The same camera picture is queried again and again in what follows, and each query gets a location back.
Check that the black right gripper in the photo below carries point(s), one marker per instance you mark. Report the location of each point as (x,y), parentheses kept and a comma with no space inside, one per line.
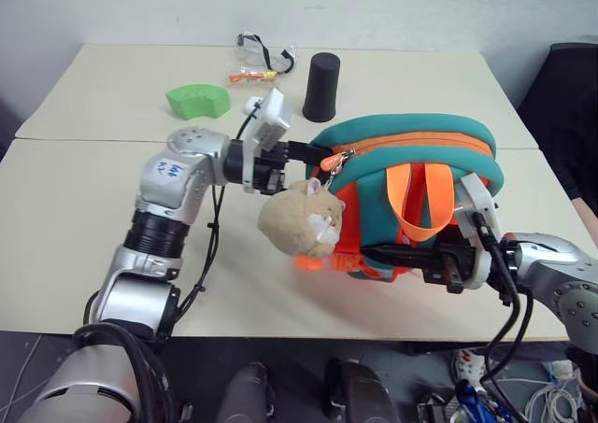
(448,264)

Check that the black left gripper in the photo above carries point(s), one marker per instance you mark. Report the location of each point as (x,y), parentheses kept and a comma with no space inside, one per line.
(273,161)

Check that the orange zipper pull tag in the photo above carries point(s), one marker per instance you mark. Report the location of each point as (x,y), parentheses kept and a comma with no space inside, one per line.
(329,162)

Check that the orange and teal backpack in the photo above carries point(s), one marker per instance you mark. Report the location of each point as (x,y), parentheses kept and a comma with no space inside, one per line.
(402,129)

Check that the person's bare forearm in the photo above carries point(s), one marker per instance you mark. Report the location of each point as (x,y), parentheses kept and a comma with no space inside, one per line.
(589,222)

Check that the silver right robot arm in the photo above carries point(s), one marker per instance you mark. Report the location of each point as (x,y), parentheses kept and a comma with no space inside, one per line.
(556,264)

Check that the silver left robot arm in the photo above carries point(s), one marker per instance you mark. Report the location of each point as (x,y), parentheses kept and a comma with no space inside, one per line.
(163,180)

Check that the beige plush hamster toy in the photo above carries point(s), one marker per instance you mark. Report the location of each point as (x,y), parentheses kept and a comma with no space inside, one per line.
(299,217)

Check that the black plastic cup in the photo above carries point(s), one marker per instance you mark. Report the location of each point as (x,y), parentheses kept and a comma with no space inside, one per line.
(321,87)

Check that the orange bagged earplugs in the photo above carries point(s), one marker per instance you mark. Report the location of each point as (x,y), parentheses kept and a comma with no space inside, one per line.
(247,76)

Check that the clear bagged safety glasses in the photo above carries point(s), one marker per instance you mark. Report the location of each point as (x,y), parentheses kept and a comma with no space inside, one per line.
(254,54)

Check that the white and red sneaker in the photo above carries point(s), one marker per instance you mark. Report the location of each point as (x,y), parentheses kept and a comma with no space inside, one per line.
(467,364)

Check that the green curved foam block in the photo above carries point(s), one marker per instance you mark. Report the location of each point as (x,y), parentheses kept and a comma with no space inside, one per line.
(196,100)

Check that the dark rounded shape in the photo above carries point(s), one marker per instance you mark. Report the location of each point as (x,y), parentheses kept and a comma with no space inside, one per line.
(245,392)
(360,390)

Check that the blue metal object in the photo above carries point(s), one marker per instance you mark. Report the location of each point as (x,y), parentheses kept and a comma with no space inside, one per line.
(472,399)

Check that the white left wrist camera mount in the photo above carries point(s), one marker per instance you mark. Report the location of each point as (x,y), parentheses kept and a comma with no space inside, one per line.
(273,115)

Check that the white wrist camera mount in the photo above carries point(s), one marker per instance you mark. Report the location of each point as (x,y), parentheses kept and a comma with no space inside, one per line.
(481,199)
(273,115)

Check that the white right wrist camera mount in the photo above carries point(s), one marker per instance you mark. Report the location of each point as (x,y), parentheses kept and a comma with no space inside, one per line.
(481,199)

